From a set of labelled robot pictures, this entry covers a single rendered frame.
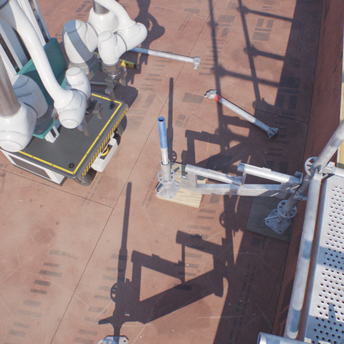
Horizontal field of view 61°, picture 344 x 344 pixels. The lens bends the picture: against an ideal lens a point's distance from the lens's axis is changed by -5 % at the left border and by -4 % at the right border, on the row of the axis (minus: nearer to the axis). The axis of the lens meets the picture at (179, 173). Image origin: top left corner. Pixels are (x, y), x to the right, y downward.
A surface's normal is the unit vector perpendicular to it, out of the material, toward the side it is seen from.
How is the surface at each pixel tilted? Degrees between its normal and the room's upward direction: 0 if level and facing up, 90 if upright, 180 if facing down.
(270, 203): 0
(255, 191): 90
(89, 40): 80
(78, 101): 61
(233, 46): 0
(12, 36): 90
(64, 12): 0
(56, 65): 90
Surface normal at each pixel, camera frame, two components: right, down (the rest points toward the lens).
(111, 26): 0.67, 0.69
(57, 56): 0.92, 0.33
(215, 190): -0.33, 0.82
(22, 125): 0.82, 0.41
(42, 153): -0.01, -0.50
